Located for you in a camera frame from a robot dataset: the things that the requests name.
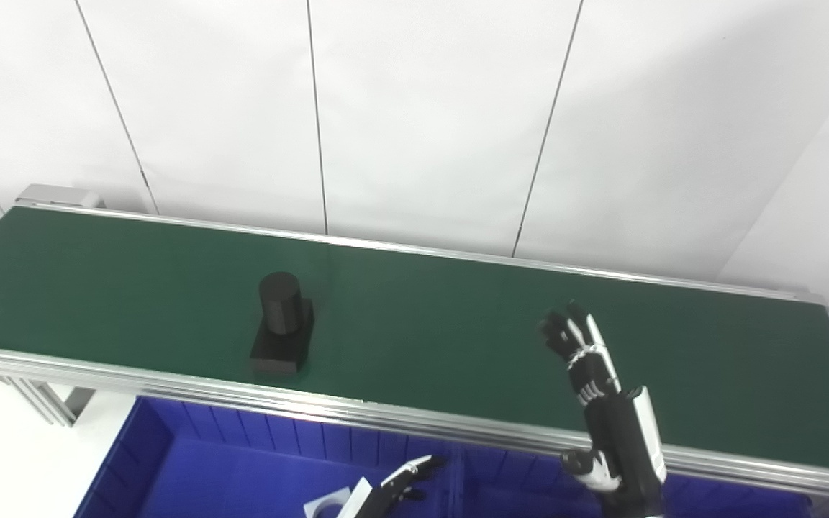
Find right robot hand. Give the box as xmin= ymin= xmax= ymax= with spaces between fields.
xmin=538 ymin=301 xmax=669 ymax=515

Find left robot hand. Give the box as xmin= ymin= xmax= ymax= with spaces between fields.
xmin=339 ymin=455 xmax=448 ymax=518

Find black cylinder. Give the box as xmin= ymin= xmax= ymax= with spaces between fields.
xmin=249 ymin=271 xmax=315 ymax=377

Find white part with round hole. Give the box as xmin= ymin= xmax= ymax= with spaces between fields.
xmin=304 ymin=488 xmax=355 ymax=518

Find blue plastic bin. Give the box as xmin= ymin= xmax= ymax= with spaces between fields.
xmin=73 ymin=396 xmax=466 ymax=518
xmin=458 ymin=442 xmax=829 ymax=518

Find green conveyor belt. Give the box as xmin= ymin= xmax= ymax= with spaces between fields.
xmin=0 ymin=204 xmax=829 ymax=506

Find aluminium conveyor leg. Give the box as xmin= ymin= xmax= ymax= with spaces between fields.
xmin=3 ymin=376 xmax=96 ymax=427

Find grey conveyor end box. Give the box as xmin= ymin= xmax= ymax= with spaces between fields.
xmin=15 ymin=183 xmax=106 ymax=211

